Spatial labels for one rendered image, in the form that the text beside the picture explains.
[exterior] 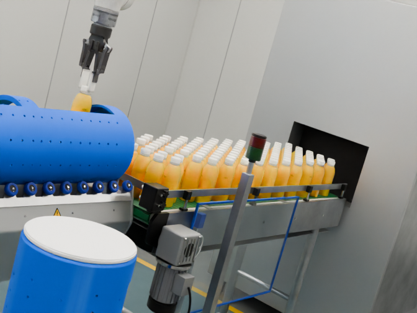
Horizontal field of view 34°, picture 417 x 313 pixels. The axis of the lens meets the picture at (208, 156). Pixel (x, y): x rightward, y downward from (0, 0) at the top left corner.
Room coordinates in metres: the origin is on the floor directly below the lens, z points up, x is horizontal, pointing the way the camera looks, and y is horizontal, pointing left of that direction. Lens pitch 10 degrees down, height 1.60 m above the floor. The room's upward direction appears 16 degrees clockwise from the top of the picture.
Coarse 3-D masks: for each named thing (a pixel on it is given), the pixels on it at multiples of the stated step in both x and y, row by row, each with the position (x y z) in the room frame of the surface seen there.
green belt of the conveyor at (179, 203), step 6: (258, 198) 3.18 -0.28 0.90; (300, 198) 3.45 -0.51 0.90; (312, 198) 3.53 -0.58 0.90; (318, 198) 3.58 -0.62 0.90; (174, 204) 2.66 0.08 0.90; (180, 204) 2.68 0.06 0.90; (192, 204) 2.73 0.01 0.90; (138, 210) 2.51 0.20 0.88; (144, 210) 2.50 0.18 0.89; (138, 216) 2.50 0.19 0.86; (144, 216) 2.49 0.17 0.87
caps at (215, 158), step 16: (176, 144) 2.91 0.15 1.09; (192, 144) 3.01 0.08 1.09; (208, 144) 3.14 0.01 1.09; (224, 144) 3.28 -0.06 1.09; (240, 144) 3.40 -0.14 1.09; (288, 144) 3.92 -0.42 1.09; (208, 160) 2.80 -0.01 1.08; (272, 160) 3.19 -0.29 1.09; (288, 160) 3.31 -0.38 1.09; (320, 160) 3.61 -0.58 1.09
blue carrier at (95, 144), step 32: (0, 96) 2.16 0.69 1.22; (0, 128) 1.96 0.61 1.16; (32, 128) 2.06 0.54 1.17; (64, 128) 2.17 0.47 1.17; (96, 128) 2.29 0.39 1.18; (128, 128) 2.43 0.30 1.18; (0, 160) 1.96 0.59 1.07; (32, 160) 2.06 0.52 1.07; (64, 160) 2.16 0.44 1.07; (96, 160) 2.28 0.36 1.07; (128, 160) 2.41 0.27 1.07
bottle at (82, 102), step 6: (78, 96) 2.43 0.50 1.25; (84, 96) 2.43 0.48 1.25; (90, 96) 2.45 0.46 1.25; (78, 102) 2.42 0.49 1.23; (84, 102) 2.42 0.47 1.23; (90, 102) 2.44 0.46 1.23; (72, 108) 2.43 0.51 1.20; (78, 108) 2.42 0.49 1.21; (84, 108) 2.42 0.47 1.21; (90, 108) 2.44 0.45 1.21
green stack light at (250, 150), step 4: (248, 148) 2.64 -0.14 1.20; (252, 148) 2.63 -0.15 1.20; (256, 148) 2.63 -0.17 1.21; (248, 152) 2.64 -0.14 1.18; (252, 152) 2.63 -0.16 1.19; (256, 152) 2.63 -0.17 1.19; (260, 152) 2.63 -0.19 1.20; (248, 156) 2.63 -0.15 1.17; (252, 156) 2.63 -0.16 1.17; (256, 156) 2.63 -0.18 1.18; (260, 156) 2.64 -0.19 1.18; (256, 160) 2.63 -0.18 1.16; (260, 160) 2.65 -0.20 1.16
